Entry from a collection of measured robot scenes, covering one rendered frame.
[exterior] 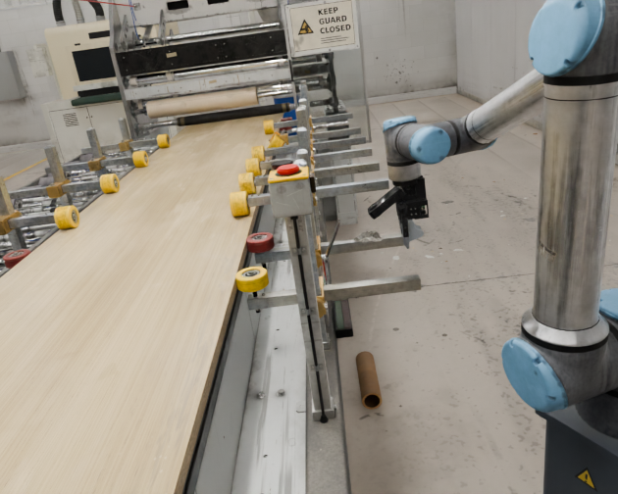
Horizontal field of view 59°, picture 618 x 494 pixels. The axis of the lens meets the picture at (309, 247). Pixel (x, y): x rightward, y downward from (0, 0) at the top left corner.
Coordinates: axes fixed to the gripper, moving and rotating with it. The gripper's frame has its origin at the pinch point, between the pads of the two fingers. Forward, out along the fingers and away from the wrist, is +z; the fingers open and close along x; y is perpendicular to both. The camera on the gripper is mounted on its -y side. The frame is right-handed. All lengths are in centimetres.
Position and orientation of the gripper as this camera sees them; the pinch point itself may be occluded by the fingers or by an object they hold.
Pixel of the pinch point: (404, 244)
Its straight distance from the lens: 161.7
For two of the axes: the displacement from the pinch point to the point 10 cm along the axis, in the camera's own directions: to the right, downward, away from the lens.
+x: 0.1, -3.7, 9.3
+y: 9.9, -1.5, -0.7
